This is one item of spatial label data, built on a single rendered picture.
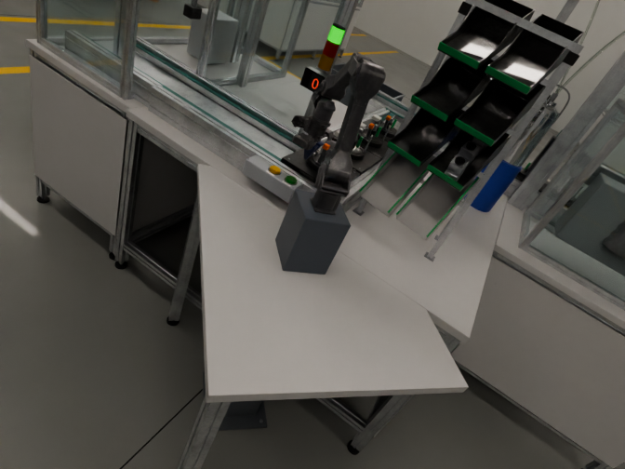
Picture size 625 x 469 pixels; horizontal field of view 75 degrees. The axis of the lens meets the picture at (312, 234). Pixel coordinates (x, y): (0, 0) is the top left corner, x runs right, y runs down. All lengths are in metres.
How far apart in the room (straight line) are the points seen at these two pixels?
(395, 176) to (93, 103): 1.29
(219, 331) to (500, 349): 1.63
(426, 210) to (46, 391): 1.55
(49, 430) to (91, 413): 0.13
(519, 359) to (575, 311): 0.38
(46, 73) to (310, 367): 1.73
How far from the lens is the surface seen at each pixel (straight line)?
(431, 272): 1.54
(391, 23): 12.55
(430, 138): 1.47
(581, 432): 2.59
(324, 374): 1.02
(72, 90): 2.10
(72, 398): 1.88
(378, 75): 1.09
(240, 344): 0.99
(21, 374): 1.96
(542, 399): 2.48
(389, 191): 1.46
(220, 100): 1.92
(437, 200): 1.48
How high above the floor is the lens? 1.64
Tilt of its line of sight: 34 degrees down
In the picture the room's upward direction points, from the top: 25 degrees clockwise
